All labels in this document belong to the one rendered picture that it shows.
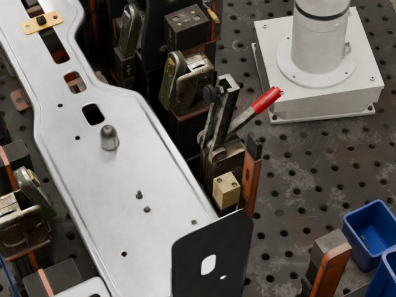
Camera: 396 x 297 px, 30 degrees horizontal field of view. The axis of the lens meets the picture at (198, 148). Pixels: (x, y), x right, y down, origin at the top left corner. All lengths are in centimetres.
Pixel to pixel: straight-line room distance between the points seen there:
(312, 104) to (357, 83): 11
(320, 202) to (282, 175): 10
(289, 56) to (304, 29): 15
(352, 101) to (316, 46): 18
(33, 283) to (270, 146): 71
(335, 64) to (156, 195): 63
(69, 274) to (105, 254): 7
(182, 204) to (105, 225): 14
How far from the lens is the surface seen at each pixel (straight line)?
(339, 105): 176
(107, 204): 128
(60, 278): 125
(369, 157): 174
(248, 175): 120
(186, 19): 138
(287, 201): 164
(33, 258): 137
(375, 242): 163
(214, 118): 123
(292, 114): 175
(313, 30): 163
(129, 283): 121
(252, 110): 124
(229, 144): 128
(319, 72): 173
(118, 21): 160
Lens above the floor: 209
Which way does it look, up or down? 55 degrees down
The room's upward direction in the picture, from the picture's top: 2 degrees clockwise
